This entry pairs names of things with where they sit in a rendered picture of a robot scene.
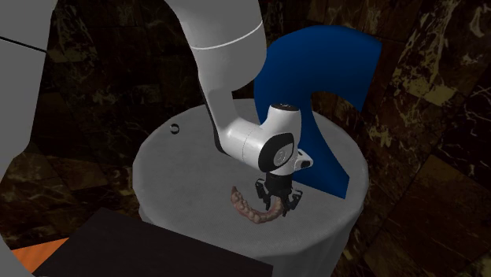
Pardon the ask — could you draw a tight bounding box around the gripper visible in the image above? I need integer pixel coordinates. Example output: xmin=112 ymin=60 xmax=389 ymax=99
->
xmin=254 ymin=172 xmax=304 ymax=218

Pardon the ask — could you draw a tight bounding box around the brown dental arch model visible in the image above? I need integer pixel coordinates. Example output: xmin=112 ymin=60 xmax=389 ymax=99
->
xmin=230 ymin=185 xmax=287 ymax=225

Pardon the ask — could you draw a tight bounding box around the round table with grey cloth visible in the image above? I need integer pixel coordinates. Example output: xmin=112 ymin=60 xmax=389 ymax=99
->
xmin=131 ymin=98 xmax=371 ymax=277

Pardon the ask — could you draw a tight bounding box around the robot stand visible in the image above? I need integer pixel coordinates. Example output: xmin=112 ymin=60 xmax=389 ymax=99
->
xmin=33 ymin=207 xmax=274 ymax=277

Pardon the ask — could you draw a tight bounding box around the blue curved panel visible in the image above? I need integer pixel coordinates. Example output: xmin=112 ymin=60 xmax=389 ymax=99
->
xmin=253 ymin=24 xmax=383 ymax=200

